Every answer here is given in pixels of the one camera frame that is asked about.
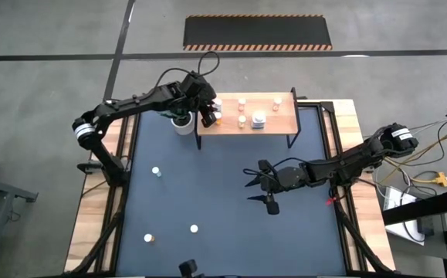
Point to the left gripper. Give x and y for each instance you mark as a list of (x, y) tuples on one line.
[(198, 90)]

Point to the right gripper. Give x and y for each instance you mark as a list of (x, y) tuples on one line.
[(285, 178)]

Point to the small white bottle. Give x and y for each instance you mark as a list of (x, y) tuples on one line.
[(277, 101), (242, 102)]

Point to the pale yellow pill vial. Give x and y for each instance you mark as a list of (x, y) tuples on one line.
[(194, 228), (242, 119)]

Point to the large white melatonin bottle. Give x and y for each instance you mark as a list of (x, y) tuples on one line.
[(259, 117)]

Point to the blue green pill vial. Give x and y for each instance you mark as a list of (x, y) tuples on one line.
[(155, 170)]

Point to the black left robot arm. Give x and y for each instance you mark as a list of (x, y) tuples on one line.
[(130, 104)]

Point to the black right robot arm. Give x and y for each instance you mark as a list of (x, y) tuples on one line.
[(346, 164)]

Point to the snake plant white pot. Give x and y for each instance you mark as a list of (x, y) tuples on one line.
[(183, 126)]

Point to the small red clip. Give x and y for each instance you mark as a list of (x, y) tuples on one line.
[(330, 201)]

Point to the blue grey table mat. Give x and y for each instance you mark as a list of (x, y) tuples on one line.
[(215, 251)]

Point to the black hazard striped floor mat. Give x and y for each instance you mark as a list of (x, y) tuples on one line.
[(258, 32)]

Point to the small black device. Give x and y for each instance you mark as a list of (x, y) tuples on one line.
[(188, 268)]

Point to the white box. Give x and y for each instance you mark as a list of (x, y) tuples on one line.
[(393, 202)]

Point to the black desk bar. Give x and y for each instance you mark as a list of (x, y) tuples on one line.
[(420, 208)]

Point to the yellow power splitter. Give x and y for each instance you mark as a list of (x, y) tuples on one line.
[(440, 180)]

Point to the grey metal stand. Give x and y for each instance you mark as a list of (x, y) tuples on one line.
[(14, 193)]

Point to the wooden shelf black frame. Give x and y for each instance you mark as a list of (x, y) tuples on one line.
[(281, 123)]

